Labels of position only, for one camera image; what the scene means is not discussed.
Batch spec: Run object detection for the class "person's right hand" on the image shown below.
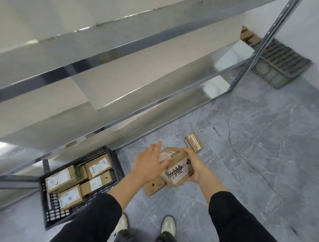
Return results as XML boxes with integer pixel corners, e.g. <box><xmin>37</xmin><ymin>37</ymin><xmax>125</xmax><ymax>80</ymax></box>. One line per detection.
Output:
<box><xmin>184</xmin><ymin>147</ymin><xmax>213</xmax><ymax>184</ymax></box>

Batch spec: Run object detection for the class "person's left hand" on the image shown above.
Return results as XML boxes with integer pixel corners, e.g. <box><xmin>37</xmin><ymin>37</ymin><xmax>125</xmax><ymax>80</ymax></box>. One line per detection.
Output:
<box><xmin>131</xmin><ymin>141</ymin><xmax>172</xmax><ymax>185</ymax></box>

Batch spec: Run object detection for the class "cardboard box with printed label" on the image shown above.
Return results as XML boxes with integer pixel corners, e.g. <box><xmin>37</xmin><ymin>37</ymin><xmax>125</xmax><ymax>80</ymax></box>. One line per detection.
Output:
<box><xmin>159</xmin><ymin>147</ymin><xmax>195</xmax><ymax>188</ymax></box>

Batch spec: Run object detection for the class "person's right forearm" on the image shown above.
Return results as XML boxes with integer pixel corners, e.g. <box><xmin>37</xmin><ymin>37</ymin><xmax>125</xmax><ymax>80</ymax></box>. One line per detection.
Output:
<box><xmin>198</xmin><ymin>171</ymin><xmax>276</xmax><ymax>242</ymax></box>

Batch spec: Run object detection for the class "person's left forearm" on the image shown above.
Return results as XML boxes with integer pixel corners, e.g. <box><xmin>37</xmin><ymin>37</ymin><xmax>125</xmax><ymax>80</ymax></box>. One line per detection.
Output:
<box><xmin>50</xmin><ymin>172</ymin><xmax>150</xmax><ymax>242</ymax></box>

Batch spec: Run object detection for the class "small taped cardboard box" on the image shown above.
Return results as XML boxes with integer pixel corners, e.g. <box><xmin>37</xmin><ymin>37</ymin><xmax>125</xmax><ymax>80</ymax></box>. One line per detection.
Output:
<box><xmin>184</xmin><ymin>133</ymin><xmax>205</xmax><ymax>153</ymax></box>

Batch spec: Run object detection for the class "plain cardboard box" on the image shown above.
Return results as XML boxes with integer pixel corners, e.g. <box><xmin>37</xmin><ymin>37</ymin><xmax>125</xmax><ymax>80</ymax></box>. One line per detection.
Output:
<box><xmin>143</xmin><ymin>177</ymin><xmax>166</xmax><ymax>197</ymax></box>

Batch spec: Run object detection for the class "person's right white shoe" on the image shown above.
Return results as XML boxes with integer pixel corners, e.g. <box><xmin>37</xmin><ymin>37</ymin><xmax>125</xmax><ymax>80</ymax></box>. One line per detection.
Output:
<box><xmin>159</xmin><ymin>215</ymin><xmax>177</xmax><ymax>236</ymax></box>

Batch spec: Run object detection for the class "person's white shoe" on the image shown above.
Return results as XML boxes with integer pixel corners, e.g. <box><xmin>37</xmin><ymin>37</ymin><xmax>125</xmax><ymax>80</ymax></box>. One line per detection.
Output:
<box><xmin>159</xmin><ymin>215</ymin><xmax>177</xmax><ymax>236</ymax></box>
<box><xmin>113</xmin><ymin>213</ymin><xmax>129</xmax><ymax>238</ymax></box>

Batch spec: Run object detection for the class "cardboard box with white label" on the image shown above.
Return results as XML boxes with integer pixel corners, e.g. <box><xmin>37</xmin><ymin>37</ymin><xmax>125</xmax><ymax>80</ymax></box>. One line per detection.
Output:
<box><xmin>57</xmin><ymin>184</ymin><xmax>83</xmax><ymax>212</ymax></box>
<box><xmin>85</xmin><ymin>154</ymin><xmax>113</xmax><ymax>179</ymax></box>
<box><xmin>80</xmin><ymin>171</ymin><xmax>116</xmax><ymax>196</ymax></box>

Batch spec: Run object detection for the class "person's left white shoe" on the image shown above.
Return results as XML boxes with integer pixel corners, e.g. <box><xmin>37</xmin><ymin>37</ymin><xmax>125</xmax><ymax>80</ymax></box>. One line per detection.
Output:
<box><xmin>113</xmin><ymin>213</ymin><xmax>129</xmax><ymax>238</ymax></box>

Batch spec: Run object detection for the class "cardboard box with green print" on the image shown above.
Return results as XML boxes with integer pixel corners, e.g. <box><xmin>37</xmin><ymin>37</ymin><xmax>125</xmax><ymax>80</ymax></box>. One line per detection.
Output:
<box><xmin>73</xmin><ymin>164</ymin><xmax>89</xmax><ymax>185</ymax></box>

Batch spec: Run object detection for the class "wide white-label cardboard box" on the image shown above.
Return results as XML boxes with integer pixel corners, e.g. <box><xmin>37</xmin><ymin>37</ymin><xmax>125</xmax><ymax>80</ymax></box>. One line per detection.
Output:
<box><xmin>45</xmin><ymin>165</ymin><xmax>77</xmax><ymax>194</ymax></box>

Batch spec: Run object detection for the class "black plastic crate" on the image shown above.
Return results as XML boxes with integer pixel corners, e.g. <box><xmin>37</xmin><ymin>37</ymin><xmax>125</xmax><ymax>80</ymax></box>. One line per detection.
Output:
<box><xmin>40</xmin><ymin>146</ymin><xmax>125</xmax><ymax>230</ymax></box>

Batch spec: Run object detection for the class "grey plastic crate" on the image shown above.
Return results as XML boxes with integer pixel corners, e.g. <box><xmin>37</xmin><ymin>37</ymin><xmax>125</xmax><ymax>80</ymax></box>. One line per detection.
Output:
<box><xmin>250</xmin><ymin>39</ymin><xmax>313</xmax><ymax>90</ymax></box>

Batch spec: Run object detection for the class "metal shelving rack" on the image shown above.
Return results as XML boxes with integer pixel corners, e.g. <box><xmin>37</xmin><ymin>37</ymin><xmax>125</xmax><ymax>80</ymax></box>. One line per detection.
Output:
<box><xmin>0</xmin><ymin>0</ymin><xmax>303</xmax><ymax>208</ymax></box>

